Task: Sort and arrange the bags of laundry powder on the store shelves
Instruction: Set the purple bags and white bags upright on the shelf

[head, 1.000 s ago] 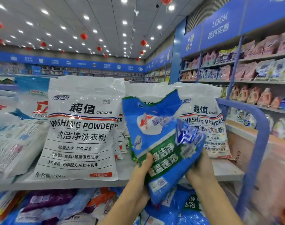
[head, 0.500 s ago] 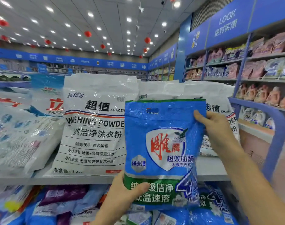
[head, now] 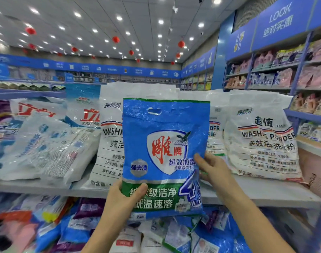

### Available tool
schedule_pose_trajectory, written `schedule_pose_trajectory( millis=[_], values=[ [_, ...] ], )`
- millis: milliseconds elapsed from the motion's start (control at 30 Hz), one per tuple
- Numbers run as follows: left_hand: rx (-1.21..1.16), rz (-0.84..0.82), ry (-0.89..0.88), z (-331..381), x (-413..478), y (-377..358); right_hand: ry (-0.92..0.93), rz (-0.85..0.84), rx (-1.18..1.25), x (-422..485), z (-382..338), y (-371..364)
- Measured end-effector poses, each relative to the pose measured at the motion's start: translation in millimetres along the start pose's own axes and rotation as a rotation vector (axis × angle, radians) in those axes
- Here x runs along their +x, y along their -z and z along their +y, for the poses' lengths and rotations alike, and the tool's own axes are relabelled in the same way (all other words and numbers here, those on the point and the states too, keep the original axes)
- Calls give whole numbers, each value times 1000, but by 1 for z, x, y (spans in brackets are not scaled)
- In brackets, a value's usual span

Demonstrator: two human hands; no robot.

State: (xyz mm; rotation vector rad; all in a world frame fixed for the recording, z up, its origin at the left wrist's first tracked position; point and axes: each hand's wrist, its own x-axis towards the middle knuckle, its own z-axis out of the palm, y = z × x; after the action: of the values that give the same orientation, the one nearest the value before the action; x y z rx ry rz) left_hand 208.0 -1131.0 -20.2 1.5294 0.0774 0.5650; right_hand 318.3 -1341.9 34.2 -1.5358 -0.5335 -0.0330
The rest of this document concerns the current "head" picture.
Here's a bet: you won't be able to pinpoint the person's right hand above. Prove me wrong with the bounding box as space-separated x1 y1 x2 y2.
194 153 244 206

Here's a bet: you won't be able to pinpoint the person's left hand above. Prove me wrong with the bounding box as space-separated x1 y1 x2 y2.
100 179 149 230

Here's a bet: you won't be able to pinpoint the grey metal shelf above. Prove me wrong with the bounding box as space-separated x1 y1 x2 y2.
0 87 321 209

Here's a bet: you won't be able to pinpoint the person's right forearm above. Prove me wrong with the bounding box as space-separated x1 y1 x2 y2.
224 189 295 253

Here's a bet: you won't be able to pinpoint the blue pillar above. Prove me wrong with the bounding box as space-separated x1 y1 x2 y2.
212 13 235 90

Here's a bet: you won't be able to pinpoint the row of green boxes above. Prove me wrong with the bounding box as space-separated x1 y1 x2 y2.
0 82 66 91

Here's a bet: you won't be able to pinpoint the rows of round ceiling lights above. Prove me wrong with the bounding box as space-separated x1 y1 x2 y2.
0 0 224 56

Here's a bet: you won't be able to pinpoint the rows of small red lanterns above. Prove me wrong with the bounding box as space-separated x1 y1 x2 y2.
23 26 187 64

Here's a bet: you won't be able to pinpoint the wall shelf of detergent bottles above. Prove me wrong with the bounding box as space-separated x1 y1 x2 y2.
184 39 321 145

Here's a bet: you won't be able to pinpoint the blue wall sign band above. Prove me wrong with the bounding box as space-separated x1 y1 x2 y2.
0 52 181 79

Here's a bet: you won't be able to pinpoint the blue wall shelving unit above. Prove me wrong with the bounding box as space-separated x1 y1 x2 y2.
180 0 321 156

